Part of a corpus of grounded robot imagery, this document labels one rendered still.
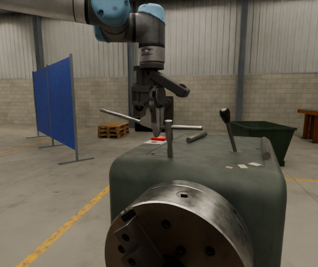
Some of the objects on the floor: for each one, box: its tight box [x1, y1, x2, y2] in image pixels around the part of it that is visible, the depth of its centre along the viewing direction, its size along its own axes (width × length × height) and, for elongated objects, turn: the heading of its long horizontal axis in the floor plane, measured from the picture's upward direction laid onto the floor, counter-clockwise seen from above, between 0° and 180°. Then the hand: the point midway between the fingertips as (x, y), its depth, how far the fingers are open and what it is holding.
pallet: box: [97, 122, 130, 138], centre depth 852 cm, size 125×86×44 cm
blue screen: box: [26, 54, 94, 165], centre depth 646 cm, size 412×80×235 cm
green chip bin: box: [230, 121, 297, 166], centre depth 506 cm, size 134×94×85 cm
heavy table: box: [297, 109, 318, 144], centre depth 775 cm, size 161×44×100 cm
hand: (159, 133), depth 67 cm, fingers closed
